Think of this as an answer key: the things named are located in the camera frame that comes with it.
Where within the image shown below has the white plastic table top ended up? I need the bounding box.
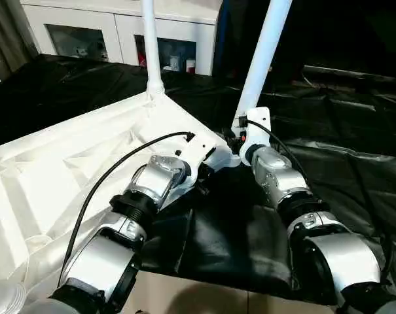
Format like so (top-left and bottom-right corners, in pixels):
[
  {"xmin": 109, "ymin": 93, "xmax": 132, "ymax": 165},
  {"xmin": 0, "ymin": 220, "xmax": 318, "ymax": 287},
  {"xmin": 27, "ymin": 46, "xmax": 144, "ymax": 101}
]
[{"xmin": 0, "ymin": 90, "xmax": 244, "ymax": 314}]

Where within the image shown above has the black mat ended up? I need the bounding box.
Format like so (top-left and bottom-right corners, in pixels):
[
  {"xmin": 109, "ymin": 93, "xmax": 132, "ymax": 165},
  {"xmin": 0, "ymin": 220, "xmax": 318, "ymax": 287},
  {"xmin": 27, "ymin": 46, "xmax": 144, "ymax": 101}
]
[{"xmin": 0, "ymin": 54, "xmax": 396, "ymax": 308}]

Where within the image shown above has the red bottle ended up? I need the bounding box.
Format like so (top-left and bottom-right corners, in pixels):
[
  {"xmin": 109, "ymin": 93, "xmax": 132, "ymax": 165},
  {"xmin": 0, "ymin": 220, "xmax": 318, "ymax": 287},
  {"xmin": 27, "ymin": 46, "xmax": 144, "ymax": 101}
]
[{"xmin": 137, "ymin": 45, "xmax": 148, "ymax": 68}]

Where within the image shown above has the dark metal bar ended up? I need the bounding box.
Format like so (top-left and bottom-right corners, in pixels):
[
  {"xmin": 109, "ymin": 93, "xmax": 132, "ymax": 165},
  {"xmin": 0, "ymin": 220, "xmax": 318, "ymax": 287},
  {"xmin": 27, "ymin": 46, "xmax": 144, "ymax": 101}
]
[{"xmin": 302, "ymin": 64, "xmax": 396, "ymax": 83}]

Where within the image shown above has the white sideboard cabinet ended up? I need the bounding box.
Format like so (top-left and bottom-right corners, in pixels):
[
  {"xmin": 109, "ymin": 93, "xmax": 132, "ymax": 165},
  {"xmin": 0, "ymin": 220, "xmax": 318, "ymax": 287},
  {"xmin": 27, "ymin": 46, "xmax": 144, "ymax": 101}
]
[{"xmin": 19, "ymin": 0, "xmax": 221, "ymax": 76}]

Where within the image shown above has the grey brown curtain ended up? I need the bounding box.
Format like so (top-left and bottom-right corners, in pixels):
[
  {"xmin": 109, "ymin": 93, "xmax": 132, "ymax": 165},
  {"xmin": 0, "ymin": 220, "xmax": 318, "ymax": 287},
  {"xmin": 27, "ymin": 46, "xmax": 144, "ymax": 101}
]
[{"xmin": 0, "ymin": 0, "xmax": 42, "ymax": 90}]

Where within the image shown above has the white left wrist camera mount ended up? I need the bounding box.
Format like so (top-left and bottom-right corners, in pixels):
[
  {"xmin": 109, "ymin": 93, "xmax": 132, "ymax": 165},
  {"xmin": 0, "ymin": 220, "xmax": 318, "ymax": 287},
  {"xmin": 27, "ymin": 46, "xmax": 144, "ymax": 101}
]
[{"xmin": 176, "ymin": 137, "xmax": 219, "ymax": 191}]

